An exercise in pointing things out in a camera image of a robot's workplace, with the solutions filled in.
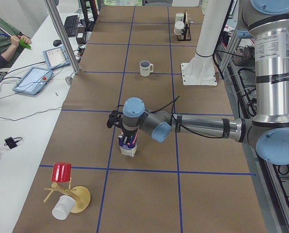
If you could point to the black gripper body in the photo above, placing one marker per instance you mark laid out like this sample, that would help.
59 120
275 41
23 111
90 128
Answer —
130 133

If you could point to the blue white milk carton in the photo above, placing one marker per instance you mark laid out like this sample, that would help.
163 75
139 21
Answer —
129 148

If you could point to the cream mug dark inside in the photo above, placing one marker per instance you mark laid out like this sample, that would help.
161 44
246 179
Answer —
146 68

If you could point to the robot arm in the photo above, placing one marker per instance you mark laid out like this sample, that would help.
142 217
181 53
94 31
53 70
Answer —
267 21
269 140

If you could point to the red plastic cup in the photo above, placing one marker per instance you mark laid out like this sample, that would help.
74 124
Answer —
61 172

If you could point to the white plastic cup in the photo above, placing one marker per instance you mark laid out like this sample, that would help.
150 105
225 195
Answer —
63 207

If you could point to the wooden mug tree stand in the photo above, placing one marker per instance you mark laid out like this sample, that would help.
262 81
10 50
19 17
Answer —
80 194

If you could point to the small metal cylinder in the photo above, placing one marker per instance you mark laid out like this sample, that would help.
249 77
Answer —
68 80

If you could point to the blue teach pendant far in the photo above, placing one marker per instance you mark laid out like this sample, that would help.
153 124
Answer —
56 57

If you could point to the blue teach pendant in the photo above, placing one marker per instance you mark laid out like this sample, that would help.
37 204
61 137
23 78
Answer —
33 81
56 57

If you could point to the blue teach pendant near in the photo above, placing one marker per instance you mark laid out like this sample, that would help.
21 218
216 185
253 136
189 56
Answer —
33 81

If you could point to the black computer mouse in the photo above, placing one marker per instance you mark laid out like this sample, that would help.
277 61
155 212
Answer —
56 42

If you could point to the black keyboard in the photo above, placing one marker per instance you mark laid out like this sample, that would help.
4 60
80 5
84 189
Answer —
71 25

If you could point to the person in green shirt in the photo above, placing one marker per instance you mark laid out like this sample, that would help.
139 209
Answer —
10 48

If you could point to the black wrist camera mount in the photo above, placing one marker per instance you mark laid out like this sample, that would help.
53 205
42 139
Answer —
115 119

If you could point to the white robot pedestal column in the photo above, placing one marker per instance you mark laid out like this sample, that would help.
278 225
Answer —
200 70

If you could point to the black wire cup rack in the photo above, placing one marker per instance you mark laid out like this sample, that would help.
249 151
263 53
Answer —
186 35

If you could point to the aluminium frame post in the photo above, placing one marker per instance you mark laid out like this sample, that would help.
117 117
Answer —
59 27

